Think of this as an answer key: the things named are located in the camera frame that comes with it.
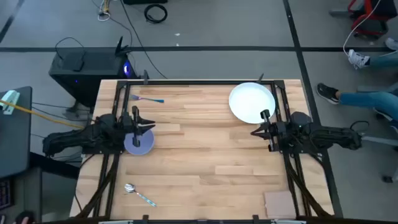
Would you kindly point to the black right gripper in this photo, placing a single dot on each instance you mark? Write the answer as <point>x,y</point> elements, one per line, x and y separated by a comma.
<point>276,130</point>

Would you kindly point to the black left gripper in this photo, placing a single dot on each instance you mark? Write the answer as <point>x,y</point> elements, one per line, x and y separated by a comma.
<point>136,137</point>

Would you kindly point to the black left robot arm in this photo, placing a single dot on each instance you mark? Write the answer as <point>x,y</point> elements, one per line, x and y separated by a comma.
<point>77,137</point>

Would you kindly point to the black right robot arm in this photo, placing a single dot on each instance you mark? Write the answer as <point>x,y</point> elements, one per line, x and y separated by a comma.
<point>326,135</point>

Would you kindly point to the small blue plate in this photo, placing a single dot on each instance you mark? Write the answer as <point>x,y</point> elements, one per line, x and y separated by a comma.
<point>146,144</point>

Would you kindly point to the large white plate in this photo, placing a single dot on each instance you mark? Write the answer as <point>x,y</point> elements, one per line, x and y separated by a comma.
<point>248,101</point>

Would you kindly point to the black computer tower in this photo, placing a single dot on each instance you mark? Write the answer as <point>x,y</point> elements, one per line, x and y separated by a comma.
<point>93,77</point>

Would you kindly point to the person's black shoe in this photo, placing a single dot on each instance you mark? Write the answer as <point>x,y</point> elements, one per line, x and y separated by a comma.
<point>327,93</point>

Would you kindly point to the brown square napkin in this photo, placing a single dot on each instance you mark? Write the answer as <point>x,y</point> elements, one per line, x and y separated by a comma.
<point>280,204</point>

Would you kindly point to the black antenna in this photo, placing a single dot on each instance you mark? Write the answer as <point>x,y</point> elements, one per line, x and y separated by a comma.
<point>119,46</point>

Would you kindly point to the dark table clamp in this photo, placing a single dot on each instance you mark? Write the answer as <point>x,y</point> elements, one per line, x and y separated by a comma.
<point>145,217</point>
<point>255,218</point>

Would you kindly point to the small black box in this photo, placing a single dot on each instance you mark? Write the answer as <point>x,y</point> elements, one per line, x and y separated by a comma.
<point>78,60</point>

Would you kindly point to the person's leg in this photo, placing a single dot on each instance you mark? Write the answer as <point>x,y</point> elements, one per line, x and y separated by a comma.
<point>384,61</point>
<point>370,101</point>

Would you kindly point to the grey office chair base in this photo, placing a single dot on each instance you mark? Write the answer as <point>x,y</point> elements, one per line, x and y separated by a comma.
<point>379,140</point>

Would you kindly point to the person's white shoe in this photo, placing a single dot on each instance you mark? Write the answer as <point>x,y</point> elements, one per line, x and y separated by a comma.
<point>392,43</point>
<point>357,59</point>

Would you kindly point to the black side table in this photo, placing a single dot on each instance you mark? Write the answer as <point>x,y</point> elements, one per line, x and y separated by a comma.
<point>14,140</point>

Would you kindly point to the light green stapler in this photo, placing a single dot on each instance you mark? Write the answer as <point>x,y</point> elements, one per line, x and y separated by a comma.
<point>10,100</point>

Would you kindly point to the red and black cart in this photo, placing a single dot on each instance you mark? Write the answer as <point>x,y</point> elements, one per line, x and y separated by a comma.
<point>371,18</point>

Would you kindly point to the black metal table frame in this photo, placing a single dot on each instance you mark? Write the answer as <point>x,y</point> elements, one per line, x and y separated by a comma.
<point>202,82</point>

